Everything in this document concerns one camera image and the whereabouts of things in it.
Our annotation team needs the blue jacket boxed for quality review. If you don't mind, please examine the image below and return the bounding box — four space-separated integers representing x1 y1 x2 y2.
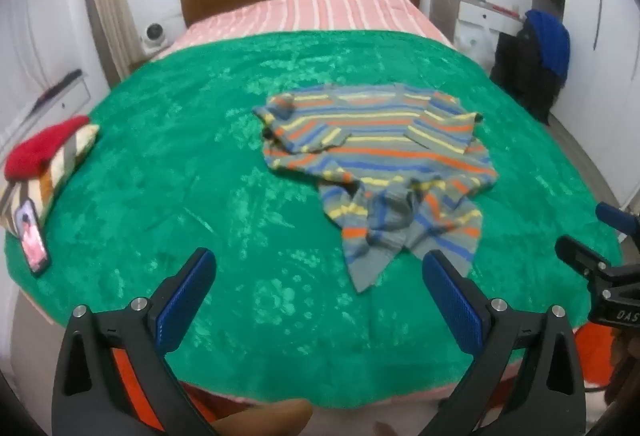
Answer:
522 9 571 80

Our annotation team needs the orange cloth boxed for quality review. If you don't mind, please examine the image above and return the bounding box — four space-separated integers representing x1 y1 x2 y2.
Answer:
111 323 617 434

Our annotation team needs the black elongated object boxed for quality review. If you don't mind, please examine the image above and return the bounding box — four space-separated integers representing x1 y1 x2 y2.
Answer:
29 70 84 113

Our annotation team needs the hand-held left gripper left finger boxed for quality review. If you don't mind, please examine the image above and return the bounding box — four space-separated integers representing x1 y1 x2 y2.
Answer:
51 247 218 436

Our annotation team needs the dark wardrobe handle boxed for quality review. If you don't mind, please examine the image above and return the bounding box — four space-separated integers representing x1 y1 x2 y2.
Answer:
592 0 604 51

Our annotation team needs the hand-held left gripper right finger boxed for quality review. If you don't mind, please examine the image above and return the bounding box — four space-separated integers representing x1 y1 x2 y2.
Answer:
421 250 587 436

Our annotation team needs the white round device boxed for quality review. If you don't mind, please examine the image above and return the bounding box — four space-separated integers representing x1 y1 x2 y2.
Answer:
138 22 172 53

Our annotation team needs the red cloth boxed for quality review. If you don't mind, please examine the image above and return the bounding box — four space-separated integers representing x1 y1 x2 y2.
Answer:
4 116 92 181

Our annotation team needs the striped folded cloth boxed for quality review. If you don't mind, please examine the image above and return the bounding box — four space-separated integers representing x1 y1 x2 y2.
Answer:
0 123 101 234

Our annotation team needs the green plush blanket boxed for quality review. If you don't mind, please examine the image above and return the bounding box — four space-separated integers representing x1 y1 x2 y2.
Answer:
4 28 623 411

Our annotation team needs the smartphone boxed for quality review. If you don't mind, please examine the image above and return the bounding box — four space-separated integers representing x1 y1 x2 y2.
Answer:
13 198 52 277

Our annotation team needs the brown rounded object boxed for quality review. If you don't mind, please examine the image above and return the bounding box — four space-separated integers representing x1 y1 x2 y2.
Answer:
209 398 314 436

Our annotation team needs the white desk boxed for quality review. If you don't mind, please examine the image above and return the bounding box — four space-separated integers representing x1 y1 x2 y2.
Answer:
430 0 532 66

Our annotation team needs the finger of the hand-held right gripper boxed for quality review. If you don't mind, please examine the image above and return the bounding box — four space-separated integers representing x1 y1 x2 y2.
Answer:
555 235 614 277
595 202 640 237

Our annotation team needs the striped knit sweater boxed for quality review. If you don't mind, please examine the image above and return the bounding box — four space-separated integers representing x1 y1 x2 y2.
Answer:
252 83 499 294

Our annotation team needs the beige curtain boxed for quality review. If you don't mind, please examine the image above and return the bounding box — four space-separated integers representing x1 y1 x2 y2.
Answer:
82 0 147 87

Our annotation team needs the chair with dark blue clothes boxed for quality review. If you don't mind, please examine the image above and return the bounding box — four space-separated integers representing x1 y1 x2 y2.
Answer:
488 26 565 125

